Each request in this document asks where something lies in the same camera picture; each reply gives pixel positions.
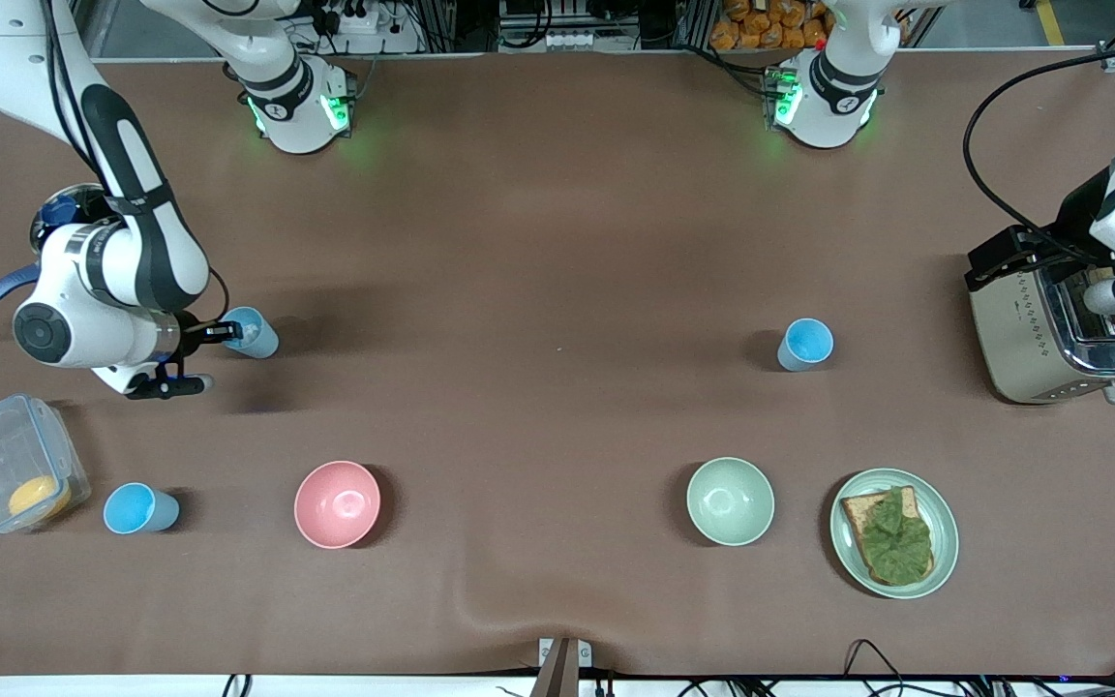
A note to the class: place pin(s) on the clear plastic food container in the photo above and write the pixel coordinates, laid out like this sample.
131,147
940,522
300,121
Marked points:
6,455

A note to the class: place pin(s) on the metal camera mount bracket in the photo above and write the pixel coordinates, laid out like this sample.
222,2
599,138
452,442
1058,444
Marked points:
564,663

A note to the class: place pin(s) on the blue plastic cup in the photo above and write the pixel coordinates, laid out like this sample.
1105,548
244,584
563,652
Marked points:
804,344
136,508

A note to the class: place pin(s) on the crumpled white paper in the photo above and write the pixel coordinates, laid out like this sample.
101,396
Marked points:
250,332

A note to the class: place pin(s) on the pale green plate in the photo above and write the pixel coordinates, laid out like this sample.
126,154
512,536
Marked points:
945,532

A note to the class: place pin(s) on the bag of orange fruit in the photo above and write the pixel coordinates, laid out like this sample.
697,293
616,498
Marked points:
761,24

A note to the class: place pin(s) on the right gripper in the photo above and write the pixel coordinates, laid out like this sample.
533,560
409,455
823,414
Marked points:
192,334

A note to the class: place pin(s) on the brown table mat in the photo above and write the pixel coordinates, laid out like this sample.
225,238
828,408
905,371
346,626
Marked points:
557,194

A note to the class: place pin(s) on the white power strip with plugs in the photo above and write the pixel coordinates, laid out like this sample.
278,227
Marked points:
356,17

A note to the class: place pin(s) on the orange round food piece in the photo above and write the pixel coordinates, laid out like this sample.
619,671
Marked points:
38,497

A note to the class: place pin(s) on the pink bowl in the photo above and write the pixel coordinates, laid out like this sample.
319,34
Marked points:
337,503

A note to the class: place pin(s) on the silver beige toaster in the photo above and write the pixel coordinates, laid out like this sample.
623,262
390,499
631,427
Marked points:
1012,339

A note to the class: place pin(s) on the glass lid with blue knob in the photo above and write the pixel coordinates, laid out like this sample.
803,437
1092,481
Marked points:
59,208

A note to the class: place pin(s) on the blue cup holding white paper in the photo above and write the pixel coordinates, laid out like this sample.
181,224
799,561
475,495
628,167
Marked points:
262,341

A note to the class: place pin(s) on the bread slice under lettuce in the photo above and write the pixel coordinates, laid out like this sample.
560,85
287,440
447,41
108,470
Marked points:
853,513

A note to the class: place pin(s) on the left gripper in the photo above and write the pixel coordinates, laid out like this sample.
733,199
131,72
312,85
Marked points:
1083,215

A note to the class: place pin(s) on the green lettuce leaf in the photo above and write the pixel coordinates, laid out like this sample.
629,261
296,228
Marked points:
896,542

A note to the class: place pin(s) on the pale green bowl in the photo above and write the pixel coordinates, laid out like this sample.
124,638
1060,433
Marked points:
730,500

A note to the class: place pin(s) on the long white power strip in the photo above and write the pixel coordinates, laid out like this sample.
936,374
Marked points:
567,41

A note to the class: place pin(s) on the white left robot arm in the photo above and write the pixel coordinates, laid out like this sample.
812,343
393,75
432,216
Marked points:
833,106

